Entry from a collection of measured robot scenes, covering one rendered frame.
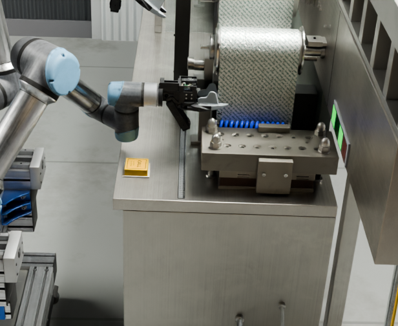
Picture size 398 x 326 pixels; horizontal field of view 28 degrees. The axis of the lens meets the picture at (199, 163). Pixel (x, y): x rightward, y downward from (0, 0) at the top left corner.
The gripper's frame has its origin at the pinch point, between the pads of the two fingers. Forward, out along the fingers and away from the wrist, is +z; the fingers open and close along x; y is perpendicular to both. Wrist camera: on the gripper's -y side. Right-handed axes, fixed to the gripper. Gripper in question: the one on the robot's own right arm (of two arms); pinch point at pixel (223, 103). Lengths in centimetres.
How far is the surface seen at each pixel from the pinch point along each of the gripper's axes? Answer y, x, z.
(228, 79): 8.2, -0.2, 1.0
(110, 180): -109, 124, -48
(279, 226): -26.8, -26.0, 17.5
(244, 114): -3.3, -0.2, 6.7
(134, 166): -16.6, -11.7, -26.7
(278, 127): -4.3, -6.3, 16.7
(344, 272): -75, 13, 49
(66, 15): -94, 310, -95
